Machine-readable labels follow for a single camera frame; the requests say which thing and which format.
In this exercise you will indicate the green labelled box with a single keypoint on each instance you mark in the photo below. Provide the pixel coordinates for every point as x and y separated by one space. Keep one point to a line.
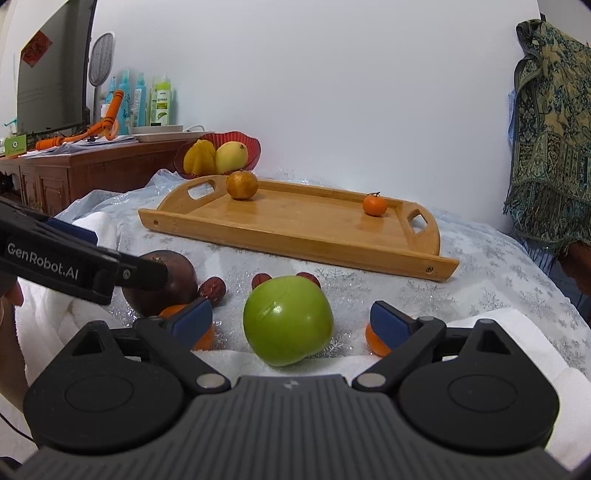
14 145

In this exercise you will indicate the wooden cabinet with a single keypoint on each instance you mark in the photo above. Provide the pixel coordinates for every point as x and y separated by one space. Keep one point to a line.
92 170

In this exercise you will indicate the person's left hand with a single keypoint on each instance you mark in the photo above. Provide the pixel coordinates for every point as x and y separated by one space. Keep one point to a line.
10 332

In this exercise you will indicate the glittery snowflake tablecloth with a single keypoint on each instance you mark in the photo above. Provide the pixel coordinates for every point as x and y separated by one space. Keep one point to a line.
369 288

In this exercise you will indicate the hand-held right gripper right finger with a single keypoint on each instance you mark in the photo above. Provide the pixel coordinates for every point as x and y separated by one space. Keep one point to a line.
390 323

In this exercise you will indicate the patterned fringed scarf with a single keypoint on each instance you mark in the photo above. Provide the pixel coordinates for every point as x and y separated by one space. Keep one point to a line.
551 138

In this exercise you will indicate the small mandarin with stem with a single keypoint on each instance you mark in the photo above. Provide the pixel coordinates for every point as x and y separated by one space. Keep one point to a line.
374 205

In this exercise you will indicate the blue bottle with label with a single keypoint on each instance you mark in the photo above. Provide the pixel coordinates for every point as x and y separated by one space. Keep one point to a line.
140 104

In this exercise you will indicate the wooden tray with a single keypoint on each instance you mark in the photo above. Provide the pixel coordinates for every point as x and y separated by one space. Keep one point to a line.
300 221

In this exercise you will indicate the tall blue spray bottle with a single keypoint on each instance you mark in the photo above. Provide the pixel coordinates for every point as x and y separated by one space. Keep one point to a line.
124 99

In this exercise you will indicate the brownish russet orange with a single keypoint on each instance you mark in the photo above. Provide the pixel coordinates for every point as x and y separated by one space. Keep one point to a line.
241 185

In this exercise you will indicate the yellow starfruit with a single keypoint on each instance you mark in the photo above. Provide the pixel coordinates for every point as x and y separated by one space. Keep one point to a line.
199 159

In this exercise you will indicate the dark purple tomato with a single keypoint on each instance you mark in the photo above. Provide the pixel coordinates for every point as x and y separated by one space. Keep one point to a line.
181 282

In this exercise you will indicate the stack of papers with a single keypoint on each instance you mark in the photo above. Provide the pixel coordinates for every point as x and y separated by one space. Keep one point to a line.
92 144

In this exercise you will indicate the electric fly swatter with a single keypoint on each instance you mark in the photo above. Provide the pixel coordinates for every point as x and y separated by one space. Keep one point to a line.
101 57

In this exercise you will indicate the dark flat screen monitor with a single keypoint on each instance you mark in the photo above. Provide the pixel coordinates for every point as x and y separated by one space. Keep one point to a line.
51 83

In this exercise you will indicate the small blue bottle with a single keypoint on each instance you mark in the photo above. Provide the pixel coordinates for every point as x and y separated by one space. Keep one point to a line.
111 94

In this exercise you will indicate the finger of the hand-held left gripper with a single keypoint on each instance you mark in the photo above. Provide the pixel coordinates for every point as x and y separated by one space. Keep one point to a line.
74 232
141 272

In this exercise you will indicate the light blue garment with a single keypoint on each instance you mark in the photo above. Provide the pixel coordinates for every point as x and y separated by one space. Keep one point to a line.
511 120

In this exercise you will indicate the yellow mango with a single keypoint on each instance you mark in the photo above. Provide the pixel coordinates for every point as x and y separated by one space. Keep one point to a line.
231 158

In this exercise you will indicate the red jujube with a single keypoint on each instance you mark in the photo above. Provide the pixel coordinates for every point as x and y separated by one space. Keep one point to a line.
213 290
308 278
261 279

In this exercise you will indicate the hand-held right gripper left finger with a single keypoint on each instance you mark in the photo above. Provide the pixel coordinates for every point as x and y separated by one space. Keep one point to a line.
194 319

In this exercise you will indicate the white flat tray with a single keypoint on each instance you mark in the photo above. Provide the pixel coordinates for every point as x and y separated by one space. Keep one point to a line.
157 133

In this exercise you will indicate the small stemless mandarin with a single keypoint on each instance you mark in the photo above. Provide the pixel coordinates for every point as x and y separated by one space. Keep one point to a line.
375 344
206 339

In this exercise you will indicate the white towel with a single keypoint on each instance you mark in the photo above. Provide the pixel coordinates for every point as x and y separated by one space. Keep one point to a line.
508 325

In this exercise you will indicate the green apple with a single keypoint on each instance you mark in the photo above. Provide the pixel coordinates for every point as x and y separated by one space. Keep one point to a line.
288 321

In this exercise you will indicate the red glass bowl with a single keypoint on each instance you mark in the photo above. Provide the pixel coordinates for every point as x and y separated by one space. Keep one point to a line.
251 145

